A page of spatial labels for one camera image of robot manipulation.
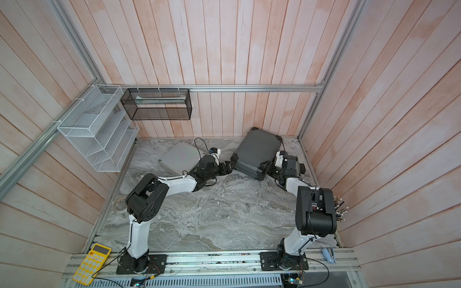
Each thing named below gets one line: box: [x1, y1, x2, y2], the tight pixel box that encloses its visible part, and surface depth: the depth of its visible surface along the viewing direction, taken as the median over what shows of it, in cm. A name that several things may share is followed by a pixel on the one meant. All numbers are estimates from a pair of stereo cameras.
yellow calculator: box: [72, 243, 113, 286], surface depth 74 cm
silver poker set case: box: [158, 141, 207, 176], surface depth 106 cm
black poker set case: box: [230, 127, 283, 181], surface depth 103 cm
